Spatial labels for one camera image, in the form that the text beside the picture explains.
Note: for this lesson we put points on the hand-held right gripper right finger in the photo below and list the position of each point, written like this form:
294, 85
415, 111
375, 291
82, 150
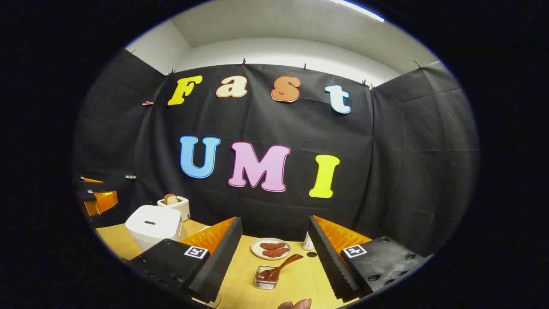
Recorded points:
328, 262

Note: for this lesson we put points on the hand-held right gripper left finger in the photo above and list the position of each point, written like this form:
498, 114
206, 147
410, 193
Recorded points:
223, 262

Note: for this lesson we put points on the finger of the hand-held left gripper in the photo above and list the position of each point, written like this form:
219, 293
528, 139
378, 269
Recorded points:
101, 202
92, 184

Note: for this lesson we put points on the brown wooden spoon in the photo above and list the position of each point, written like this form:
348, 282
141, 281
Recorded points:
283, 265

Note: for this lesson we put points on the white rice cooker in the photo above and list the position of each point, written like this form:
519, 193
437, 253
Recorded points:
152, 227

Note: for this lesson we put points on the clear bottle with pink label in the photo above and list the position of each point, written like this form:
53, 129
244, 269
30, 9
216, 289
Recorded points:
307, 243

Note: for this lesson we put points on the white round plate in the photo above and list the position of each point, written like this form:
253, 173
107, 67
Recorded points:
257, 253

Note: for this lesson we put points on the cream rounded block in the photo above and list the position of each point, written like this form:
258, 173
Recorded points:
213, 302

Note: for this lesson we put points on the red-brown meat piece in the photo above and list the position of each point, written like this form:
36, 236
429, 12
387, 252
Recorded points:
275, 252
272, 246

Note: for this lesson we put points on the white toaster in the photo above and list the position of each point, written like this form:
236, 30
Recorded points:
182, 208

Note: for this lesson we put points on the toasted bread slice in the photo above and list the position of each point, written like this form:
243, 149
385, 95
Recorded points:
170, 198

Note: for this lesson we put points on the black backdrop cloth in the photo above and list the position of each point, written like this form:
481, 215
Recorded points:
386, 171

